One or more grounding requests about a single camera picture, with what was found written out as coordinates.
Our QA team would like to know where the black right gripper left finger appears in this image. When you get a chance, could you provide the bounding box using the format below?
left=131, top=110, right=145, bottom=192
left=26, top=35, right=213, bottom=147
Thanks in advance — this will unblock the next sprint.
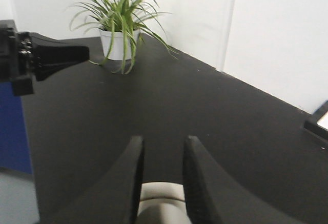
left=45, top=135, right=144, bottom=223

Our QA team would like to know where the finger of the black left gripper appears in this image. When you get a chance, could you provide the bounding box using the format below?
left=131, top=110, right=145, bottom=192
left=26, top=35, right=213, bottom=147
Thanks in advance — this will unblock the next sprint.
left=30, top=33, right=89, bottom=82

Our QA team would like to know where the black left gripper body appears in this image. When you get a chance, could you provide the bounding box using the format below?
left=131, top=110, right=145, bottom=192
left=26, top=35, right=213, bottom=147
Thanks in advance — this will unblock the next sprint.
left=1, top=20, right=34, bottom=96

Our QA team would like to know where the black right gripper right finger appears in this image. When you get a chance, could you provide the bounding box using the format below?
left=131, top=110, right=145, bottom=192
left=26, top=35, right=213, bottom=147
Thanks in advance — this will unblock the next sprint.
left=182, top=136, right=297, bottom=223

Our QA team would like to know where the glass jar with beige lid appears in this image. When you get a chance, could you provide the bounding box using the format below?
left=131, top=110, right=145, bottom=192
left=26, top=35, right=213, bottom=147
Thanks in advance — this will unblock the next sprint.
left=136, top=182, right=191, bottom=224

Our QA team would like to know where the blue drawer bench cabinet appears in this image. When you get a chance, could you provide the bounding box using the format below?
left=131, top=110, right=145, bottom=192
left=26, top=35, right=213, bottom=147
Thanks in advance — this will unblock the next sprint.
left=1, top=83, right=32, bottom=174

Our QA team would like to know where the potted green spider plant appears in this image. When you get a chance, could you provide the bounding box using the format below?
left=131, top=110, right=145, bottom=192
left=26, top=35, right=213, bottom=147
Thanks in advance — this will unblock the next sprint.
left=69, top=0, right=178, bottom=74

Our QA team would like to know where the black wall socket box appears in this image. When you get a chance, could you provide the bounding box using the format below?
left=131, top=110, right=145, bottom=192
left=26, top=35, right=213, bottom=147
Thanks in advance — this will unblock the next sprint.
left=303, top=100, right=327, bottom=149

